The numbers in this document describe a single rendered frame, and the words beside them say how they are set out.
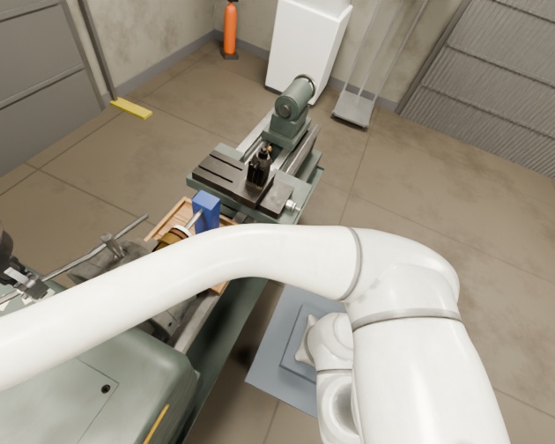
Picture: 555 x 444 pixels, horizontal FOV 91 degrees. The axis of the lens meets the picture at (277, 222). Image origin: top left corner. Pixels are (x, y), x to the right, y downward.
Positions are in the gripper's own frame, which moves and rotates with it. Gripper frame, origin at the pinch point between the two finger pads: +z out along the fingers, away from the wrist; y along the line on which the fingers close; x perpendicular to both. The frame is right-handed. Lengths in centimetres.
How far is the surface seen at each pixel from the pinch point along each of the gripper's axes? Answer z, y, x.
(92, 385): 5.7, -17.2, 8.0
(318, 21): 47, 33, -309
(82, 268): 10.9, 3.0, -8.7
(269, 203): 34, -23, -70
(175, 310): 17.3, -19.7, -11.8
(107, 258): 9.2, -0.5, -12.9
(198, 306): 45, -20, -22
